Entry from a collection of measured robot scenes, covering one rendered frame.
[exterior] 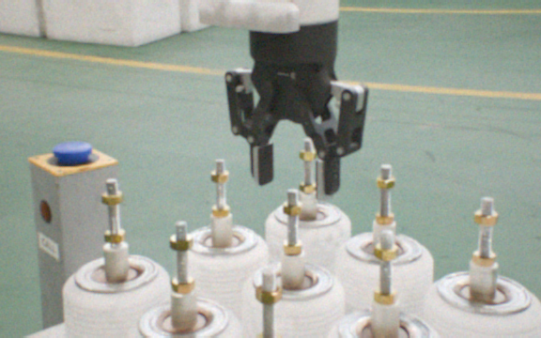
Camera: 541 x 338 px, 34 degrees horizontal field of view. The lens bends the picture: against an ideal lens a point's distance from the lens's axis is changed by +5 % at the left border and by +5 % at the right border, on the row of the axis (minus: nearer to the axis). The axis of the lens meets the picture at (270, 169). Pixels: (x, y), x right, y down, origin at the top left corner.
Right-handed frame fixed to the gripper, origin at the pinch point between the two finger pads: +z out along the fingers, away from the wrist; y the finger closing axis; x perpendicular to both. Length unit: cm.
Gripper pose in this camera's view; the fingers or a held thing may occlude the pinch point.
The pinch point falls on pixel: (294, 176)
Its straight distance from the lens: 75.0
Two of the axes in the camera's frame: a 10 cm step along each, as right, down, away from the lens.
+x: -6.1, 2.6, -7.5
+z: 0.2, 9.5, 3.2
